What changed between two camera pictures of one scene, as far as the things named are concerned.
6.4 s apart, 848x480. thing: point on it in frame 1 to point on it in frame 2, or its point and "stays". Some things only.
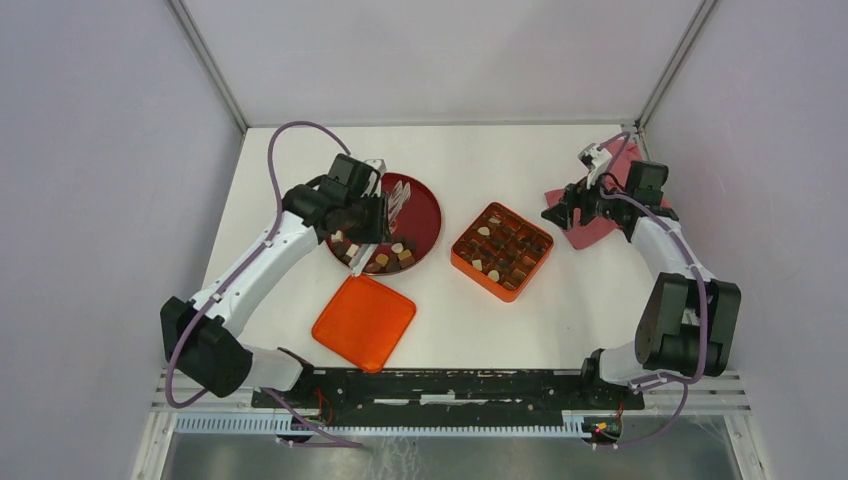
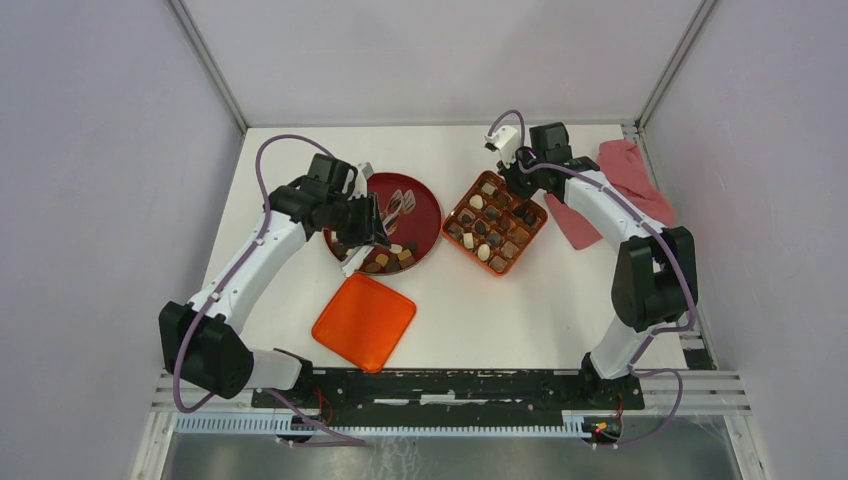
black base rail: [450, 397] stays
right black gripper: [578, 197] to [511, 183]
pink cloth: [618, 165] stays
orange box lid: [365, 322] stays
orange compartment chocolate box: [501, 250] to [493, 225]
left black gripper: [379, 231] stays
